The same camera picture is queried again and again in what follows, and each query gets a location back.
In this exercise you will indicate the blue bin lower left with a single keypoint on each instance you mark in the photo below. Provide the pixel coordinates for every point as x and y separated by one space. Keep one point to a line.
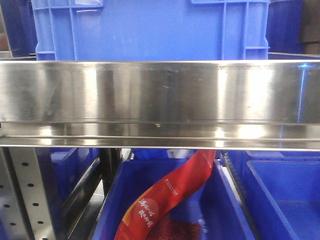
69 165

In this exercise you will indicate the blue bin lower centre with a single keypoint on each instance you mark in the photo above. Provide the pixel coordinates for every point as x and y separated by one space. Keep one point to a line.
212 213

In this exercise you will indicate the blue bin lower right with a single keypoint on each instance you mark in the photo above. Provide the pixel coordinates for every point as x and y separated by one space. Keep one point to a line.
281 190

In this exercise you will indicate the blue bin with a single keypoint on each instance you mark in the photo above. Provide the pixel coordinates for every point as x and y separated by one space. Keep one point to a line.
281 190
212 213
69 165

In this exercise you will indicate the perforated metal shelf upright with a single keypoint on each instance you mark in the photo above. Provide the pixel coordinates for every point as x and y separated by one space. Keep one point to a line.
28 194

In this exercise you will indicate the red printed bag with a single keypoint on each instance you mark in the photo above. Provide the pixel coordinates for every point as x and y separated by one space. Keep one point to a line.
150 207

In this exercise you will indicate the stainless steel shelf rail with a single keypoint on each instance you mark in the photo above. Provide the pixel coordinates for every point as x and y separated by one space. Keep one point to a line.
237 105

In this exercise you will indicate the large blue plastic crate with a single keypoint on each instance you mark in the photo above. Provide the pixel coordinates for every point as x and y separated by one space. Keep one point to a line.
151 30

